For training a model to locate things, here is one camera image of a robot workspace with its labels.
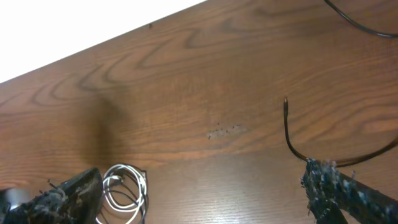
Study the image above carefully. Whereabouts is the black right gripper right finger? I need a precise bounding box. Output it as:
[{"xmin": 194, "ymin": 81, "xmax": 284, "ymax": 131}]
[{"xmin": 301, "ymin": 159, "xmax": 397, "ymax": 224}]

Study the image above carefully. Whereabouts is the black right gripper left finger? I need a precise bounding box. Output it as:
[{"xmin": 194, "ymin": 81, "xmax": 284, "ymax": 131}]
[{"xmin": 1, "ymin": 167, "xmax": 103, "ymax": 224}]

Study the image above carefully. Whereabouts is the white USB cable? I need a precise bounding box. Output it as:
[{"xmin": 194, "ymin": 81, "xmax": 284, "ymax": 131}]
[{"xmin": 95, "ymin": 164, "xmax": 147, "ymax": 224}]

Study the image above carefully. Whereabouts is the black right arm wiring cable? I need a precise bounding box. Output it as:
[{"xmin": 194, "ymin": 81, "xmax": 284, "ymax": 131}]
[{"xmin": 323, "ymin": 0, "xmax": 398, "ymax": 39}]

